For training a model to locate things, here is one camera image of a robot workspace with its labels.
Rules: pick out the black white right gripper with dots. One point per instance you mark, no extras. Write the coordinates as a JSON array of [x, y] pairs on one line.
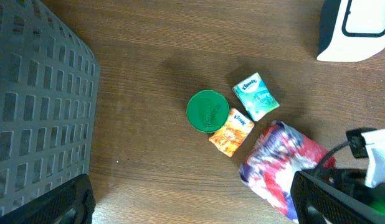
[[365, 143]]

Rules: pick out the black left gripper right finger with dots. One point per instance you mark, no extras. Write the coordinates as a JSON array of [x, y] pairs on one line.
[[337, 196]]

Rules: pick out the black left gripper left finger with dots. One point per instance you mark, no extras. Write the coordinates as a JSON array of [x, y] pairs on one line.
[[71, 202]]

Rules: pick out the red purple tissue pack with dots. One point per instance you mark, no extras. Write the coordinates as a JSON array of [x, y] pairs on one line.
[[277, 155]]

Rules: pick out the orange Kleenex tissue pack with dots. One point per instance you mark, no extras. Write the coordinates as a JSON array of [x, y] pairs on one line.
[[231, 136]]

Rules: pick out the teal Kleenex tissue pack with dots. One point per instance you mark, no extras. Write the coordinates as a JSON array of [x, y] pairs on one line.
[[255, 97]]

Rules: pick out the green lid jar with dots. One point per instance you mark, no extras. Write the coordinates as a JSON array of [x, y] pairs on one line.
[[207, 111]]

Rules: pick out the white barcode scanner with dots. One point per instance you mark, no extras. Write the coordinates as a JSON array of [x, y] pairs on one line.
[[351, 30]]

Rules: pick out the grey plastic basket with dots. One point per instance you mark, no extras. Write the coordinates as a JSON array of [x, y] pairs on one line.
[[48, 92]]

